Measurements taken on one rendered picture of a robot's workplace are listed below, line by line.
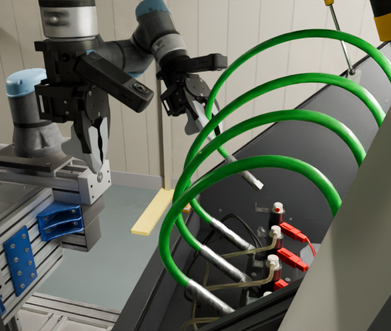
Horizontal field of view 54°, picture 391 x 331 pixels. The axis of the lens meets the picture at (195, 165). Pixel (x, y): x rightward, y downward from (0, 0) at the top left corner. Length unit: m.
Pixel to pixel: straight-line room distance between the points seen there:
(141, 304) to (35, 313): 1.17
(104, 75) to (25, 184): 0.75
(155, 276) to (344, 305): 0.60
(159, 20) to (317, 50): 1.81
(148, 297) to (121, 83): 0.41
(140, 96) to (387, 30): 0.35
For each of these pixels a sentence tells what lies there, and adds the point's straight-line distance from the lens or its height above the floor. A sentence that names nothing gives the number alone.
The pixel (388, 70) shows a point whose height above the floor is 1.37.
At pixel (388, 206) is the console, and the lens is 0.24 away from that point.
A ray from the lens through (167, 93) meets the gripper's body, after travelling 0.84.
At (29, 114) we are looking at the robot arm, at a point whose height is 1.16.
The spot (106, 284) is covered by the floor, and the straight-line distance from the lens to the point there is 2.27.
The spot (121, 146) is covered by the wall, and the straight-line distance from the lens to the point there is 3.10.
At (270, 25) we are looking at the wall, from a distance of 2.59.
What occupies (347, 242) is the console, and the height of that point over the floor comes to 1.33.
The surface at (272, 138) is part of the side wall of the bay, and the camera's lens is 1.01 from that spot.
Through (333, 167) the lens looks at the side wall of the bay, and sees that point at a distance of 1.04.
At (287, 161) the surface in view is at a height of 1.32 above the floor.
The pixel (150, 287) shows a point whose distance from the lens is 0.79.
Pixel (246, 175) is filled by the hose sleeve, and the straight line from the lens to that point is 0.79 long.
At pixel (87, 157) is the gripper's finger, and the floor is 1.25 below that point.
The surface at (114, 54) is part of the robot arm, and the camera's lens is 0.90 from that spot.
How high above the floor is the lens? 1.48
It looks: 25 degrees down
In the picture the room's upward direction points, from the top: straight up
